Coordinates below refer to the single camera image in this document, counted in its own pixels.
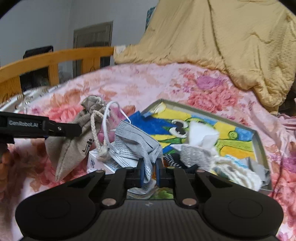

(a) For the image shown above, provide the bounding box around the grey face mask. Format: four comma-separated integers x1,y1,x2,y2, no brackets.
103,100,164,185

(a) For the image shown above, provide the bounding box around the person's left hand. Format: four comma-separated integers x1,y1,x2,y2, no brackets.
1,144,17,196

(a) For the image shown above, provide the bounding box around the black white striped sock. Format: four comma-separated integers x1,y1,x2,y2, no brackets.
163,153,199,174

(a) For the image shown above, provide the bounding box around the white gold patterned bedcover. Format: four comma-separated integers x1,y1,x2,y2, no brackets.
1,84,61,113

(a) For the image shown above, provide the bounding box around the grey white sock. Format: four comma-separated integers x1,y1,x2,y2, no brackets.
180,145,218,171

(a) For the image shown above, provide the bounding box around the grey box with cartoon towel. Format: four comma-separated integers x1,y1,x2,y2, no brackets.
130,99,272,192

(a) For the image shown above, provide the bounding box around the pink floral bedsheet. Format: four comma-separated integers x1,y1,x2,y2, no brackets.
1,64,295,240

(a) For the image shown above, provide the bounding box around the white small box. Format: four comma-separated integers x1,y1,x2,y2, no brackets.
86,149,122,175

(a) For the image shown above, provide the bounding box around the white folded cloth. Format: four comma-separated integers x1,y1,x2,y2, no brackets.
187,121,220,149

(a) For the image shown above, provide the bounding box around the black plastic crate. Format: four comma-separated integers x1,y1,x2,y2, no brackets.
19,45,55,92

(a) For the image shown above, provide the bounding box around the white fluffy cloth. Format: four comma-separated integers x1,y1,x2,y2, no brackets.
211,156,263,191

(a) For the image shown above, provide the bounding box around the brown quilted jacket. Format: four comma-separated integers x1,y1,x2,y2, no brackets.
279,89,296,116

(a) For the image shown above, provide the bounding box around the yellow dotted quilt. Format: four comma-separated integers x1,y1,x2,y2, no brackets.
113,1,295,112

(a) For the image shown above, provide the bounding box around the wooden bed rail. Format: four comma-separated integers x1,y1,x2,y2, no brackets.
0,47,114,103

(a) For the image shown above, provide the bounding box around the beige drawstring pouch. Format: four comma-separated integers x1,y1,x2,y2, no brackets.
45,95,106,182

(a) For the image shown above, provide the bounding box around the grey wall cabinet door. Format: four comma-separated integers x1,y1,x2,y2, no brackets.
73,21,113,78

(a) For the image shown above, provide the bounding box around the teal wall hanging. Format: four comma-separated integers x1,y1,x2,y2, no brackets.
145,6,156,30

